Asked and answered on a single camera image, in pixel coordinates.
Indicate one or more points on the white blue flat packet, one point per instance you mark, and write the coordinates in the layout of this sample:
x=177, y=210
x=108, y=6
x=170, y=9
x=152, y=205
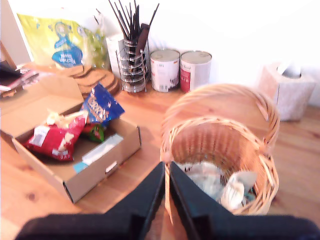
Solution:
x=102, y=150

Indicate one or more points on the tin can red label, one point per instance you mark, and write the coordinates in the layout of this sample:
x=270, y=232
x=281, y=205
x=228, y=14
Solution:
x=196, y=72

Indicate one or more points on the small green red bag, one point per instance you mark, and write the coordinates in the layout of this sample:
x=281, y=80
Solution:
x=95, y=132

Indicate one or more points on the brown cardboard box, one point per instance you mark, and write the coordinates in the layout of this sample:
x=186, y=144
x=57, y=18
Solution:
x=100, y=172

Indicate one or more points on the white green Easter egg bag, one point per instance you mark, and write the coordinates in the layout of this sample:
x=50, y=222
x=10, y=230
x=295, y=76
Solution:
x=237, y=190
x=205, y=180

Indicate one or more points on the white carton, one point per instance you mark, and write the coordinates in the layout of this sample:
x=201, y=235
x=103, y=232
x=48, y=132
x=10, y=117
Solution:
x=113, y=55

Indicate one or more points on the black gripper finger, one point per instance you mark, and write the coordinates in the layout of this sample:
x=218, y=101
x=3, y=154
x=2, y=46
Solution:
x=140, y=200
x=197, y=200

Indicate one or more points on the white tissue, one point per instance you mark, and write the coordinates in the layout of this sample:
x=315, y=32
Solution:
x=291, y=71

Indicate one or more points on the tin can grey label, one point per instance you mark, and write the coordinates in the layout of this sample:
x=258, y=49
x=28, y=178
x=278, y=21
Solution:
x=165, y=70

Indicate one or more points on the red snack bag white label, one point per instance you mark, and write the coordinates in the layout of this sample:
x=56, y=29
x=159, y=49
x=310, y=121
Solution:
x=52, y=142

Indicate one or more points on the brown wooden frame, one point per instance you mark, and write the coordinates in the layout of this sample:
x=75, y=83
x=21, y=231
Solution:
x=7, y=56

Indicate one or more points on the yellow green printed plastic bag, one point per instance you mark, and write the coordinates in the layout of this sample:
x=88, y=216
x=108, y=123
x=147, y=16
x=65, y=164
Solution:
x=50, y=37

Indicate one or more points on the pale yellow snack bag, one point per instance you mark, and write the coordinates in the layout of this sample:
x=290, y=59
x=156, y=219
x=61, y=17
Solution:
x=62, y=120

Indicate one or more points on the blue snack bag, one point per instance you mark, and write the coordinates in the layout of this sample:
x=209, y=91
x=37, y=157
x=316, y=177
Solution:
x=102, y=105

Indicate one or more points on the thin black stick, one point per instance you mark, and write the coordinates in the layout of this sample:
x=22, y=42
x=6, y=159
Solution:
x=125, y=15
x=153, y=13
x=119, y=18
x=131, y=20
x=122, y=20
x=136, y=20

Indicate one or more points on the dark stack of papers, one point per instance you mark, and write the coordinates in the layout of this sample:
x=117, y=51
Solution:
x=12, y=75

